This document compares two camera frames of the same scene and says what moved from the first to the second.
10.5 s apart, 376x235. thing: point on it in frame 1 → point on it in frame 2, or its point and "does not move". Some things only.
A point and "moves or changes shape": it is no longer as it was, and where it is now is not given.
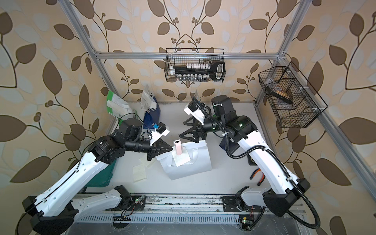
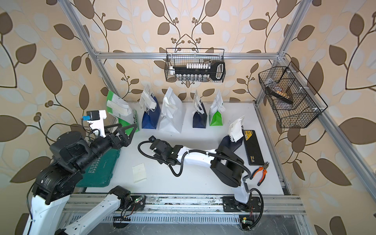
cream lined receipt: (148, 102) does not move
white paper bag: (200, 162) moves or changes shape
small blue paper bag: (153, 117) does not move
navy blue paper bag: (232, 146) does not move
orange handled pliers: (262, 177) does not move
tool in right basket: (279, 94) does not move
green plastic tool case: (103, 179) does not move
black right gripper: (199, 127) → (157, 156)
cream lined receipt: (182, 158) moves or changes shape
